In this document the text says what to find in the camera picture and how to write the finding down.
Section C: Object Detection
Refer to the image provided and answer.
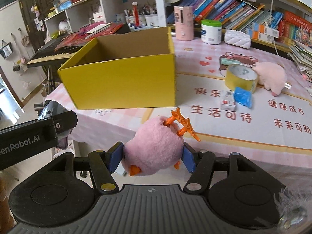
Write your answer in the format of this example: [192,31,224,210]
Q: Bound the pink plush chick toy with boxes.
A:
[122,107,200,176]

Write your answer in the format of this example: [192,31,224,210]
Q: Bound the small white red box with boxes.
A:
[221,90,236,112]

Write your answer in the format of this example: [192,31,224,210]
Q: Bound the blue plastic packet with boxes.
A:
[234,87,252,108]

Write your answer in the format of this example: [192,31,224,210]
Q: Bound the yellow tape roll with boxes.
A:
[225,64,258,94]

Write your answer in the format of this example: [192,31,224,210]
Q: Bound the pink plush pig toy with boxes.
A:
[253,62,287,97]

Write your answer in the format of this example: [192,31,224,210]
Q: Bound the pink cartoon table mat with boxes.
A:
[48,27,311,168]

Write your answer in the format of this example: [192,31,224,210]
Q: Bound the yellow cardboard box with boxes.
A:
[58,27,176,110]

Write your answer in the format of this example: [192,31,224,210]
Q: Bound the black electronic keyboard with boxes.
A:
[27,36,84,68]

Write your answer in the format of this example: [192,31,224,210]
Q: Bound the red plastic bags pile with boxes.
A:
[54,23,131,51]

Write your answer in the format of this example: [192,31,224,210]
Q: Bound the white quilted pouch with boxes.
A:
[224,30,251,49]

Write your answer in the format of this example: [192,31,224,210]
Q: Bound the white jar green lid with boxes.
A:
[201,19,222,45]

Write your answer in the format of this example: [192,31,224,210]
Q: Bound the white pen holder cup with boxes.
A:
[125,15,146,27]

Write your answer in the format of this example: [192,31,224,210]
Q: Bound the pink cylindrical humidifier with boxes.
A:
[174,5,194,41]

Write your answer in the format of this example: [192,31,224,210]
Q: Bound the orange blue boxes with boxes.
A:
[246,23,279,43]

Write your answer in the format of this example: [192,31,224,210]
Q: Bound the stack of papers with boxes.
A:
[288,40,312,83]

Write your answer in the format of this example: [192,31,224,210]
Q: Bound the white hanging cable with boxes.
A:
[270,0,280,57]

